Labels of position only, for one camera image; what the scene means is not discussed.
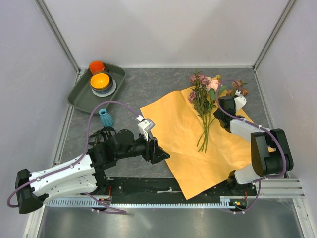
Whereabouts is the grey slotted cable duct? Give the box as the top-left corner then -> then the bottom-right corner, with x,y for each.
46,197 -> 242,209

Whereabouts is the grey green plastic tray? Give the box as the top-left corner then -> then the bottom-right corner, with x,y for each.
68,63 -> 126,113

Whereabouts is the black ribbon with gold text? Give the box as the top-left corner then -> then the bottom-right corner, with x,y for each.
88,126 -> 116,147

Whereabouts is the orange bowl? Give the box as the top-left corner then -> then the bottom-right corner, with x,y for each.
90,73 -> 110,90

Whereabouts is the dark grey bowl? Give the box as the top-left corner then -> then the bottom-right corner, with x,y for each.
92,73 -> 113,92

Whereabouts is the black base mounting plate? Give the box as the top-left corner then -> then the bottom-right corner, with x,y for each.
107,177 -> 257,197

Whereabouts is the aluminium frame post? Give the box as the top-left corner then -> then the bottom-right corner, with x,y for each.
252,0 -> 297,73
34,0 -> 81,74

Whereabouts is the right aluminium frame post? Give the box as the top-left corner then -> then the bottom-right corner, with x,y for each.
252,0 -> 297,73

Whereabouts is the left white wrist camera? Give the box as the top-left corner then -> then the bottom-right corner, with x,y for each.
136,115 -> 155,142

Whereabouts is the orange flower bouquet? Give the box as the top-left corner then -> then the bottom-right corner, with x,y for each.
188,71 -> 248,152

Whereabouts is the blue ribbed vase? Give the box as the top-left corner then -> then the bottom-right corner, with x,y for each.
99,109 -> 113,127

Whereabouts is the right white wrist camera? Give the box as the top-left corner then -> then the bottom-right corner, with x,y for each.
233,90 -> 247,111

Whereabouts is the orange plastic cup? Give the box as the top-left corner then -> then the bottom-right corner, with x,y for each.
89,61 -> 105,75

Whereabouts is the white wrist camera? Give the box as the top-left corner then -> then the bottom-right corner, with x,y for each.
136,115 -> 155,142
233,90 -> 247,111

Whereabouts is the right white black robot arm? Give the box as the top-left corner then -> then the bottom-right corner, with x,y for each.
214,96 -> 294,195

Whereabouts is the left aluminium frame post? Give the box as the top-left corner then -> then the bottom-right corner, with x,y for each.
34,0 -> 81,74

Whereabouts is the white plate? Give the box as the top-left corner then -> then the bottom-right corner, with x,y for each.
92,80 -> 117,97

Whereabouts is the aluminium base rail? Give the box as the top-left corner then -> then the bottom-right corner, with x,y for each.
259,178 -> 305,199

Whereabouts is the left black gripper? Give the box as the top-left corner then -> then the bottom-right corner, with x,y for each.
116,129 -> 170,164

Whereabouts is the orange wrapping paper sheet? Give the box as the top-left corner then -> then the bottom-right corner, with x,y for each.
141,88 -> 251,199

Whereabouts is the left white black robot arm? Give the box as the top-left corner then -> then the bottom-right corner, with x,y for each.
15,129 -> 170,214

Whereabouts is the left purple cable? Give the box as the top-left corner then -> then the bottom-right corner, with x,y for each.
6,100 -> 144,215

